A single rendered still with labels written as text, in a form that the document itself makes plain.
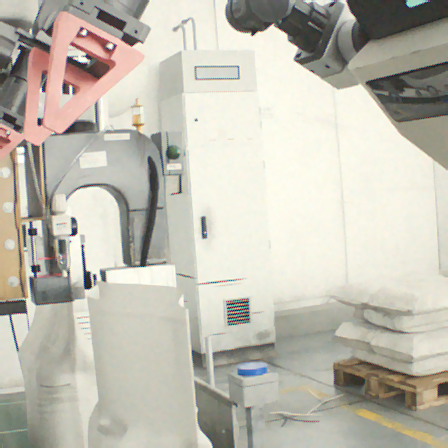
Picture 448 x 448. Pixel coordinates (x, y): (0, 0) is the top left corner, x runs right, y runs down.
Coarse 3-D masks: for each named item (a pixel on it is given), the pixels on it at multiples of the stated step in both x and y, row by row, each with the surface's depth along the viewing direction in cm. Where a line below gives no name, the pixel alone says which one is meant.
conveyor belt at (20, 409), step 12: (0, 408) 304; (12, 408) 304; (24, 408) 303; (0, 420) 286; (12, 420) 286; (24, 420) 286; (0, 432) 271; (12, 432) 270; (24, 432) 270; (12, 444) 256; (24, 444) 256
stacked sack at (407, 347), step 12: (384, 336) 409; (396, 336) 399; (408, 336) 392; (420, 336) 391; (432, 336) 391; (444, 336) 391; (384, 348) 403; (396, 348) 395; (408, 348) 386; (420, 348) 382; (432, 348) 386; (444, 348) 390; (408, 360) 387
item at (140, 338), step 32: (96, 288) 140; (128, 288) 140; (160, 288) 135; (96, 320) 123; (128, 320) 116; (160, 320) 112; (96, 352) 124; (128, 352) 117; (160, 352) 112; (128, 384) 118; (160, 384) 113; (192, 384) 107; (96, 416) 138; (128, 416) 118; (160, 416) 114; (192, 416) 107
